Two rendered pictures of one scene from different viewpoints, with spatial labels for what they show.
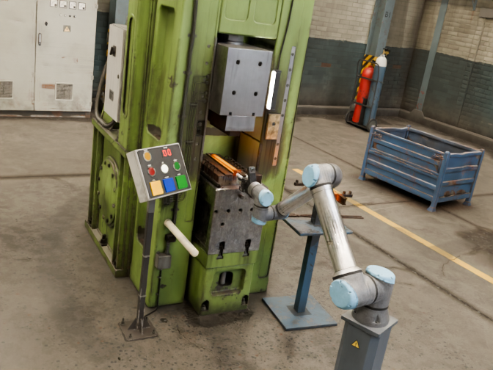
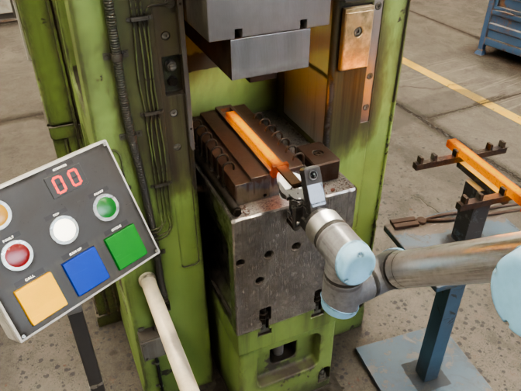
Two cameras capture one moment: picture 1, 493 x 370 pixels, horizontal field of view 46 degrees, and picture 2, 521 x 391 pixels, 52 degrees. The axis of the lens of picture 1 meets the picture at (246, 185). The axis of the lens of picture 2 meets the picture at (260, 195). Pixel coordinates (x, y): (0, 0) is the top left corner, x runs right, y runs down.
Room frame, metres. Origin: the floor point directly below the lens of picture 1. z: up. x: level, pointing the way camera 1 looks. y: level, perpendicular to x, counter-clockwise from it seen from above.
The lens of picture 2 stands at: (2.28, -0.02, 1.75)
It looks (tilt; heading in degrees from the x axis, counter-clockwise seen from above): 35 degrees down; 7
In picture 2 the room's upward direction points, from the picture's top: straight up
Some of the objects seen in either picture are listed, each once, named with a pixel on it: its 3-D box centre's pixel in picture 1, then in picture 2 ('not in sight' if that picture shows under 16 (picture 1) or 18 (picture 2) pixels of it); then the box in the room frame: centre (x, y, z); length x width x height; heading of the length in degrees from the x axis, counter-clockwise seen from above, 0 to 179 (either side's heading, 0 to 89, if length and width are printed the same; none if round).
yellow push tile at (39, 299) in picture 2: (155, 188); (40, 298); (2.94, 0.48, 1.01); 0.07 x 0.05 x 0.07; 146
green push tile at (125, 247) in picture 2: (180, 182); (125, 246); (3.11, 0.37, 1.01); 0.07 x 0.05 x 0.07; 146
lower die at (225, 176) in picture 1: (218, 168); (240, 148); (3.63, 0.20, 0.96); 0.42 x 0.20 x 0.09; 31
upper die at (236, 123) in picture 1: (225, 114); (237, 27); (3.63, 0.20, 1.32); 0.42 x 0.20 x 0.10; 31
